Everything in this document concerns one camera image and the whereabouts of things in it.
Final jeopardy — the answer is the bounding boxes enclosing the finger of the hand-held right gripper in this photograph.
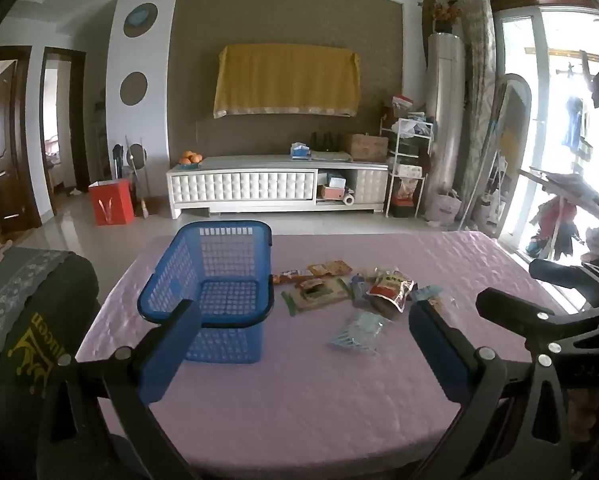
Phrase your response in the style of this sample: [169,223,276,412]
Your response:
[528,259,599,293]
[475,287,599,361]

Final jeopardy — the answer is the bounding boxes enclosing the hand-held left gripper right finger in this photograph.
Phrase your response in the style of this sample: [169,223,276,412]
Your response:
[408,300,575,480]

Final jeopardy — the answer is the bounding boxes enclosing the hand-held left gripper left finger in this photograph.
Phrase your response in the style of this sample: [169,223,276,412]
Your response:
[37,298,203,480]

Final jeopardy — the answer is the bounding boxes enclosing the clear plastic packet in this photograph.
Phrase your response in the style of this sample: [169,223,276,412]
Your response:
[328,310,396,356]

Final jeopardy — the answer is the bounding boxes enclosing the red pouch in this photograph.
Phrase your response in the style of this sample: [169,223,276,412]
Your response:
[367,271,416,313]

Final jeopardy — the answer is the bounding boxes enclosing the blue plastic basket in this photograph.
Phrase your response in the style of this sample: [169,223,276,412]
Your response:
[138,220,276,365]

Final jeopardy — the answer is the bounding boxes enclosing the pale blue packet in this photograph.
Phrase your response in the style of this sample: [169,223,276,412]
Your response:
[410,284,445,306]

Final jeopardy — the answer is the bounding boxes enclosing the folding drying rack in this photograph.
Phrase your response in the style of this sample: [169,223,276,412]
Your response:
[517,167,599,226]

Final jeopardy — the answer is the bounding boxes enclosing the small blue packet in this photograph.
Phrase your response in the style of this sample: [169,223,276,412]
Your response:
[349,274,370,306]

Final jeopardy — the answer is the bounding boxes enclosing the green and beige cracker packet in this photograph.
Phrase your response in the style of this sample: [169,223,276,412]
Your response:
[282,278,354,317]

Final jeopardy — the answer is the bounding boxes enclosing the long orange snack bar packet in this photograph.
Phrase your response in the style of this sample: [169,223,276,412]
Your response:
[272,269,314,285]

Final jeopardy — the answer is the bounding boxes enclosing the standing mirror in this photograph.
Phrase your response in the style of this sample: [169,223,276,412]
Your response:
[467,74,533,241]

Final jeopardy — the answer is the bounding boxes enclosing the blue hanging garment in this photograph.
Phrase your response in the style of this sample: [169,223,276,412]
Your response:
[562,96,585,148]

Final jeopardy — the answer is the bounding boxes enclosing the red box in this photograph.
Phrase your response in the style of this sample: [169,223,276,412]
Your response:
[88,178,135,227]

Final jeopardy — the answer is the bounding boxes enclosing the grey lace chair cover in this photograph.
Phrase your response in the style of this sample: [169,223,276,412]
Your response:
[0,246,75,376]

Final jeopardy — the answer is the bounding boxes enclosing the white TV cabinet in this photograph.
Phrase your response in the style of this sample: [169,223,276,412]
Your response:
[166,154,390,220]

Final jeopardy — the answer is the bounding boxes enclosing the round standing fan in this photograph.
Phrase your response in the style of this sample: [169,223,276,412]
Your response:
[124,135,150,218]

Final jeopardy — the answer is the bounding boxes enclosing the standing air conditioner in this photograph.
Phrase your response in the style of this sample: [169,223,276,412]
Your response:
[424,32,466,211]

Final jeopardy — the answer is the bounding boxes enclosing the patterned curtain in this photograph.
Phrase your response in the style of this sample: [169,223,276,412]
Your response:
[457,0,497,221]

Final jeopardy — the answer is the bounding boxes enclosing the cardboard box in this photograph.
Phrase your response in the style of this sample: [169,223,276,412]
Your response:
[348,133,389,163]

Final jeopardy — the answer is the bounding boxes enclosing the dark wooden door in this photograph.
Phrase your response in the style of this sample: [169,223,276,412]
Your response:
[0,46,33,241]

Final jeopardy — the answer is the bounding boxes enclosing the vase of artificial flowers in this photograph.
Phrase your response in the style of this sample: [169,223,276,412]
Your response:
[432,0,463,35]

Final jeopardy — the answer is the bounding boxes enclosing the yellow cloth cover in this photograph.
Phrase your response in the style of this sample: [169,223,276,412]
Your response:
[214,44,362,119]

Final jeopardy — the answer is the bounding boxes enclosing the white wire rack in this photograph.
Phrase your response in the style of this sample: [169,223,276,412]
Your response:
[379,117,434,219]

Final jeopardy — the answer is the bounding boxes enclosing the dark wooden door frame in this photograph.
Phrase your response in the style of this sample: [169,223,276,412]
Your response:
[40,47,91,211]

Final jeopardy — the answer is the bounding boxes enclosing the plain round wall decoration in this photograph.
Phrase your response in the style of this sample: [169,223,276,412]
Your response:
[119,71,148,106]

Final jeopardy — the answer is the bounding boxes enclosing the round wall decoration with blue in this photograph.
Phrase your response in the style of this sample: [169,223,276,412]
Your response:
[124,2,159,38]

